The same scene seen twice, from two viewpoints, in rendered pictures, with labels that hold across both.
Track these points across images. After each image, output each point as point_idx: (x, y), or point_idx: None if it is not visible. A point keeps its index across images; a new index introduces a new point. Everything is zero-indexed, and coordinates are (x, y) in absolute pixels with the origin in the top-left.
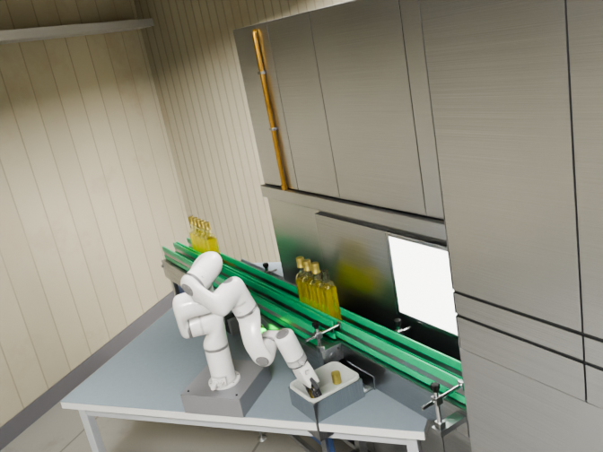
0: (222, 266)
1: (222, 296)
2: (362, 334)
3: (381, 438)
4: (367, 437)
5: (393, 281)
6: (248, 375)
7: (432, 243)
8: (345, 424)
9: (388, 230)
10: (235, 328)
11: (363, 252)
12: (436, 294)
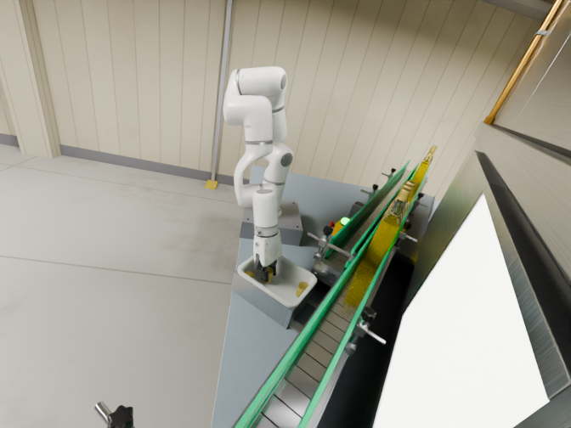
0: (273, 86)
1: (230, 99)
2: (337, 281)
3: None
4: None
5: (430, 271)
6: (278, 222)
7: (512, 239)
8: (229, 316)
9: (495, 186)
10: (353, 213)
11: (453, 211)
12: (420, 350)
